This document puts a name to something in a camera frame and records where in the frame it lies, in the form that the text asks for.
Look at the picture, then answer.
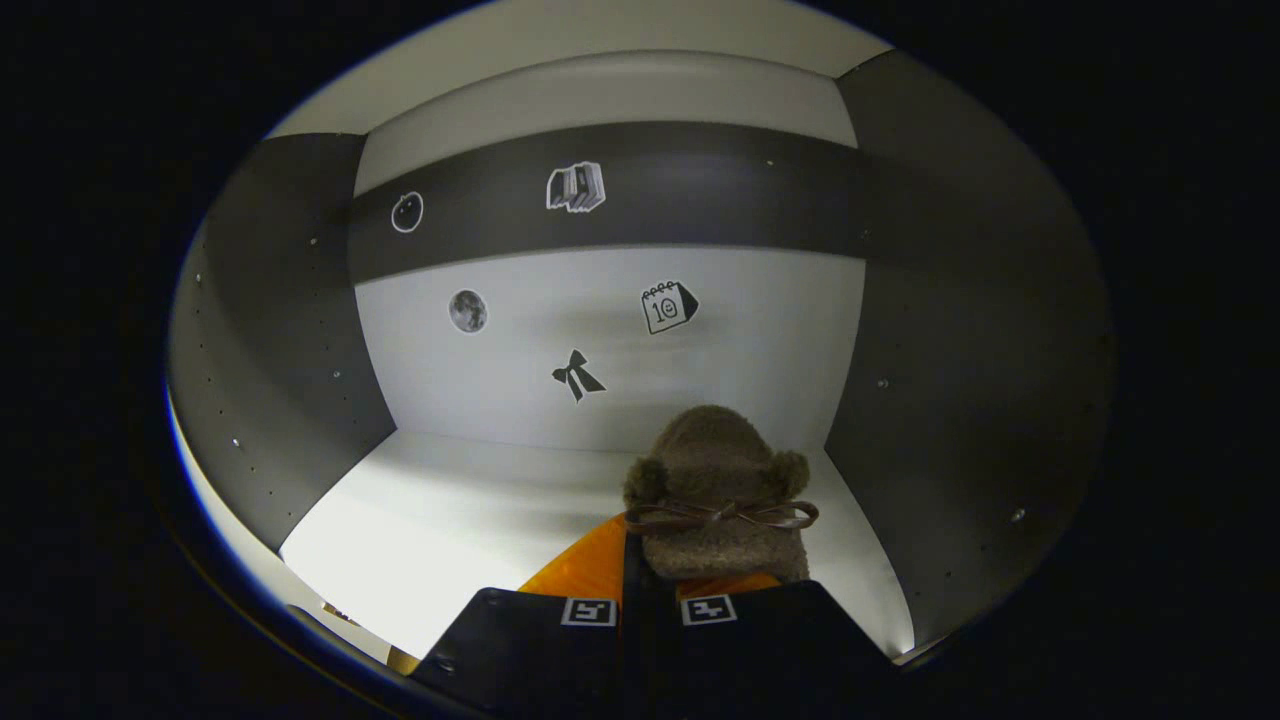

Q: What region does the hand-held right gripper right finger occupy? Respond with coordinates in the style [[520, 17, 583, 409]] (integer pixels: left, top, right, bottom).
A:
[[650, 572, 896, 720]]

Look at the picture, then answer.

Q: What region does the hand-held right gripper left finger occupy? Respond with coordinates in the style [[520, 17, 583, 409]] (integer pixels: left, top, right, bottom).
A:
[[412, 515, 651, 720]]

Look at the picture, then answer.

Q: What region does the brown fuzzy shoe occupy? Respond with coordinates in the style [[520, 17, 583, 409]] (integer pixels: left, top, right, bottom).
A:
[[622, 404, 821, 584]]

